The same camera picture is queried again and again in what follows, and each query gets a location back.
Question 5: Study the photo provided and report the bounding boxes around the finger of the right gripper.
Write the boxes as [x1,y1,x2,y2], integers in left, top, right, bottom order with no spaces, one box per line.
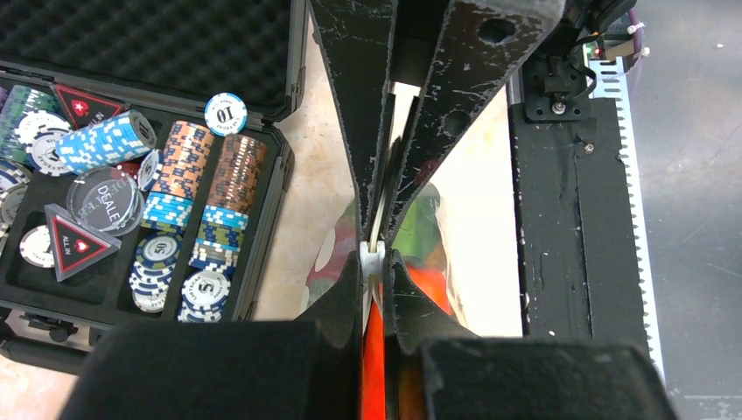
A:
[384,1,564,242]
[310,1,398,238]

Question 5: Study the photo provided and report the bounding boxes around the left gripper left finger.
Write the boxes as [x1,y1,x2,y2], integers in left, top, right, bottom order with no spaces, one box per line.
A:
[60,252,363,419]

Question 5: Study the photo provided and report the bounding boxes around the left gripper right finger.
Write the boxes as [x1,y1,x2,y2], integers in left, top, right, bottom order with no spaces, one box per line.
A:
[382,250,676,419]

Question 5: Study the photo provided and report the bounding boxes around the orange carrot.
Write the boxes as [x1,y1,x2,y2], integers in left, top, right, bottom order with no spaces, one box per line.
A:
[360,262,454,420]

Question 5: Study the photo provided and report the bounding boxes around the clear zip top bag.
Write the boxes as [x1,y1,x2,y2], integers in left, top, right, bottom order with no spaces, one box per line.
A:
[298,183,482,420]

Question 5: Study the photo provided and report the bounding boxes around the poker chips in case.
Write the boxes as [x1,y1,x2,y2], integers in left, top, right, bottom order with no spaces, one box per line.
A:
[1,86,266,323]

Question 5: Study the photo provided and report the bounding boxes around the black carrying case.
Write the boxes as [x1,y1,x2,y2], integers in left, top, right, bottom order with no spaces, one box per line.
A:
[1,1,310,374]

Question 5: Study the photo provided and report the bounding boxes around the triangular all-in token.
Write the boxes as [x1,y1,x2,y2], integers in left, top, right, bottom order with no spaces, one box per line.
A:
[44,204,122,283]

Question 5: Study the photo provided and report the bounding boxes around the clear dealer button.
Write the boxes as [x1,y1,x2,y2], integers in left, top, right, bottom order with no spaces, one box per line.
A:
[66,166,144,236]

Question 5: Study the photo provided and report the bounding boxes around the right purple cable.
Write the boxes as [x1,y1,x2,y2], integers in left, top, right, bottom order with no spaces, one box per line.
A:
[626,0,648,60]

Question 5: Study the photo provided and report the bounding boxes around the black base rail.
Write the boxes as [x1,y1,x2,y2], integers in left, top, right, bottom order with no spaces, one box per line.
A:
[508,57,663,371]

